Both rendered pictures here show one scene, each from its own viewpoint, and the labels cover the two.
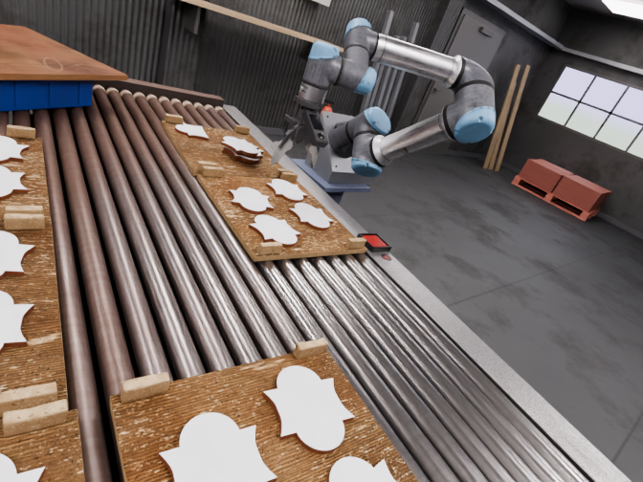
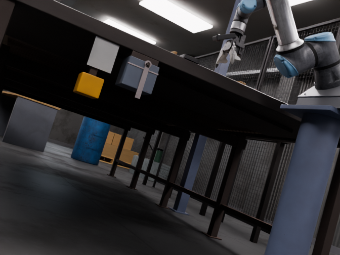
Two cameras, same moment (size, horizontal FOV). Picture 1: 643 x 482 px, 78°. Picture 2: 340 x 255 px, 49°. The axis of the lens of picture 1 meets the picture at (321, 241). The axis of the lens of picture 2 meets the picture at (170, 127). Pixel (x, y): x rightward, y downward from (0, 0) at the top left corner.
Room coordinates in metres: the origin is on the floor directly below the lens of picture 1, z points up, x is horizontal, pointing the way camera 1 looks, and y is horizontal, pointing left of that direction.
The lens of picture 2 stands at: (1.61, -1.68, 0.47)
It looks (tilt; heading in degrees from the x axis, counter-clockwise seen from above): 5 degrees up; 109
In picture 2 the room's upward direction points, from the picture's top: 17 degrees clockwise
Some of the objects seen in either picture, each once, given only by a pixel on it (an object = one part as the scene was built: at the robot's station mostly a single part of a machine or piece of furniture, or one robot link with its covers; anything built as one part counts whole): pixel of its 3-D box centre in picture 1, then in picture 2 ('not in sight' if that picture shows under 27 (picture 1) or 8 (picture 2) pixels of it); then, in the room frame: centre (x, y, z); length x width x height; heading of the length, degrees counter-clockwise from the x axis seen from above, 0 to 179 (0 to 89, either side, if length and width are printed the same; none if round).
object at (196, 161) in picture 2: not in sight; (211, 102); (0.66, 2.16, 1.20); 0.17 x 0.17 x 2.40; 43
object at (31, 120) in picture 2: not in sight; (16, 119); (-3.03, 3.75, 0.39); 1.46 x 0.75 x 0.78; 150
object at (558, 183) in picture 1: (561, 187); not in sight; (7.44, -3.66, 0.25); 1.43 x 1.03 x 0.50; 48
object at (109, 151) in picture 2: not in sight; (111, 147); (-2.61, 6.78, 0.37); 1.27 x 0.91 x 0.75; 48
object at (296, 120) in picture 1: (302, 120); (234, 43); (1.17, 0.18, 1.16); 0.09 x 0.08 x 0.12; 44
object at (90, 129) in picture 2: not in sight; (90, 140); (-1.99, 4.63, 0.41); 0.54 x 0.54 x 0.82
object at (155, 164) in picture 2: not in sight; (150, 159); (-1.11, 5.63, 0.40); 0.82 x 0.68 x 0.79; 137
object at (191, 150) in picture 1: (226, 150); not in sight; (1.32, 0.43, 0.93); 0.41 x 0.35 x 0.02; 42
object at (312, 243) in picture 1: (279, 212); not in sight; (1.02, 0.14, 0.93); 0.41 x 0.35 x 0.02; 44
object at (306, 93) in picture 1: (311, 93); (237, 28); (1.17, 0.18, 1.24); 0.08 x 0.08 x 0.05
